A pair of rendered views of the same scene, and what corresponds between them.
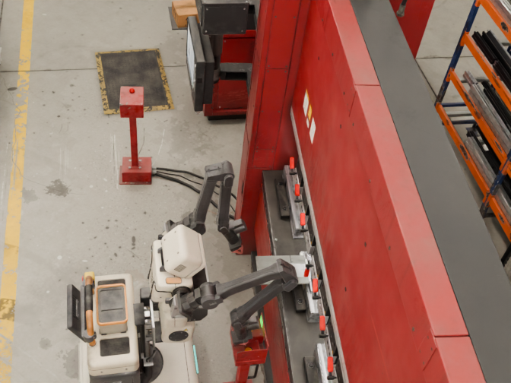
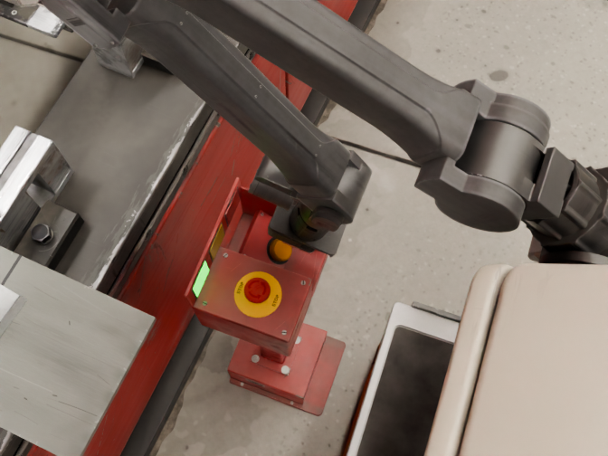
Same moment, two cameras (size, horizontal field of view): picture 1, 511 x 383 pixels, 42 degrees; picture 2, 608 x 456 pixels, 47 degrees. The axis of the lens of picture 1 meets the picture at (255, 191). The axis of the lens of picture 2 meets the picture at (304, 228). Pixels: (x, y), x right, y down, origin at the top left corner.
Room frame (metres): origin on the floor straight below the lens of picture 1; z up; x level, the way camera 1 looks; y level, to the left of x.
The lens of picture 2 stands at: (2.03, 0.16, 1.80)
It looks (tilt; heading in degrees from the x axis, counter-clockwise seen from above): 69 degrees down; 215
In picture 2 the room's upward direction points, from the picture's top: 1 degrees clockwise
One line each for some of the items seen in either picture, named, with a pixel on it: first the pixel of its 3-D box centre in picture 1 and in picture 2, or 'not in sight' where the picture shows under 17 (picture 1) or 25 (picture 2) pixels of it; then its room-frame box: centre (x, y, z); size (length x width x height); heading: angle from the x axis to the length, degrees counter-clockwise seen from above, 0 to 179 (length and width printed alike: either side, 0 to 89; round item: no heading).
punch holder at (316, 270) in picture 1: (323, 267); not in sight; (1.95, -0.38, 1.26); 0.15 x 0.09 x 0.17; 12
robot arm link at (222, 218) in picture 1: (224, 199); not in sight; (2.15, 0.14, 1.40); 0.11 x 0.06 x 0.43; 17
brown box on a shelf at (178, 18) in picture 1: (187, 11); not in sight; (4.30, 0.70, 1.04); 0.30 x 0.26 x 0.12; 17
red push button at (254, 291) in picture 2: not in sight; (257, 292); (1.84, -0.05, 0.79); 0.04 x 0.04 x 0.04
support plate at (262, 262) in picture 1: (281, 270); (19, 341); (2.09, -0.20, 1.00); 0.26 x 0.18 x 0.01; 102
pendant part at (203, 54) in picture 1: (200, 63); not in sight; (3.18, 0.43, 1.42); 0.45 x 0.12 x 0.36; 16
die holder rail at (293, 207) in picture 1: (293, 200); not in sight; (2.66, -0.23, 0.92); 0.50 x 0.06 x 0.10; 12
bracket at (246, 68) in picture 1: (240, 86); not in sight; (3.34, 0.19, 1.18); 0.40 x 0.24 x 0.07; 12
